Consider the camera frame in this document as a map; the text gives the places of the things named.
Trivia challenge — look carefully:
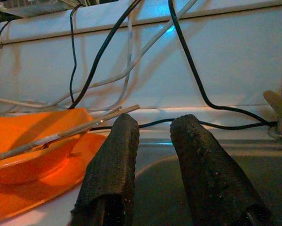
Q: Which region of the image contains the wooden chopstick with white band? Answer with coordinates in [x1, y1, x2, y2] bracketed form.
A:
[0, 104, 140, 163]

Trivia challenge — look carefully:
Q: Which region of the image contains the long white cable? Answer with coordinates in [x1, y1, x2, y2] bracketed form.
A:
[0, 0, 199, 109]

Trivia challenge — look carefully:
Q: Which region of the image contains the thin black cable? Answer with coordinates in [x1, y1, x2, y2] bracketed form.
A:
[69, 2, 85, 109]

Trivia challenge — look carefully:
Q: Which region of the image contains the black cable beside faucet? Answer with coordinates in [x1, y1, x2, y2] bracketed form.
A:
[168, 0, 278, 127]

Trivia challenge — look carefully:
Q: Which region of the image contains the orange plastic bowl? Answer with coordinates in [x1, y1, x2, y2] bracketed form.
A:
[0, 107, 94, 186]

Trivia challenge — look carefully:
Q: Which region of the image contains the thin white cable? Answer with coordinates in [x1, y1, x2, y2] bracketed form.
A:
[89, 9, 134, 113]

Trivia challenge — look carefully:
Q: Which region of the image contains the black adapter output cable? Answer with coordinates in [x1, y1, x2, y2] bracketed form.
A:
[90, 118, 278, 131]

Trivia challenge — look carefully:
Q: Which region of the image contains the stainless steel sink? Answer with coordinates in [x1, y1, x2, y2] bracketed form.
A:
[132, 138, 282, 226]

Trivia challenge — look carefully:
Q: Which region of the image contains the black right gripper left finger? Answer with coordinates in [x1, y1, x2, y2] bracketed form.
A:
[70, 113, 140, 226]

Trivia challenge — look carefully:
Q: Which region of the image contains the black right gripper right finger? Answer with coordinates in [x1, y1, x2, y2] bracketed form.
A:
[169, 114, 273, 226]

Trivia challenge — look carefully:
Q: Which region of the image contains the thick black adapter input cable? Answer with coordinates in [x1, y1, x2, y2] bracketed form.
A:
[68, 0, 143, 110]

